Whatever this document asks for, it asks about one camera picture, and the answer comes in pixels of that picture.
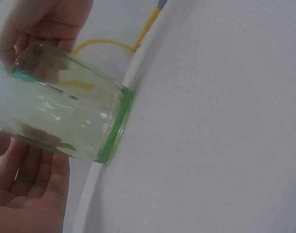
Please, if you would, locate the person's left hand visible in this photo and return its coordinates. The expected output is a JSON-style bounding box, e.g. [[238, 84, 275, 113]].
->
[[0, 121, 77, 233]]

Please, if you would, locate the transparent green glass cup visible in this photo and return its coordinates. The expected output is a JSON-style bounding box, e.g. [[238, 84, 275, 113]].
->
[[0, 41, 135, 165]]

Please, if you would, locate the person's right hand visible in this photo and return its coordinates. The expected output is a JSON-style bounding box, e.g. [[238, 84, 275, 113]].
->
[[0, 0, 94, 84]]

